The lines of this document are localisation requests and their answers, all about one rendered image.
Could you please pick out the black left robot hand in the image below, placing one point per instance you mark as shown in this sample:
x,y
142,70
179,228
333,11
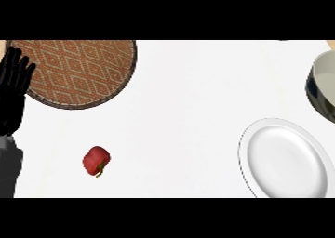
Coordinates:
x,y
8,93

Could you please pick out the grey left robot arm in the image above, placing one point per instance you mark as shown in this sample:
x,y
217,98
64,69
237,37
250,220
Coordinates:
x,y
5,167

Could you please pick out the white plate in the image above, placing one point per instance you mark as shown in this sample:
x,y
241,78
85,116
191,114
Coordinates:
x,y
287,159

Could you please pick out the dark bowl with pale inside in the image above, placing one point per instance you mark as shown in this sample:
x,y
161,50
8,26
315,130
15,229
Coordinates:
x,y
328,86

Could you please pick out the brown woven round placemat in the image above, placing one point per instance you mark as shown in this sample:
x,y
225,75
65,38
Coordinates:
x,y
79,72

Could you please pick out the red bell pepper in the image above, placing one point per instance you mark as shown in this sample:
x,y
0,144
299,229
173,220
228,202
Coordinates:
x,y
96,161

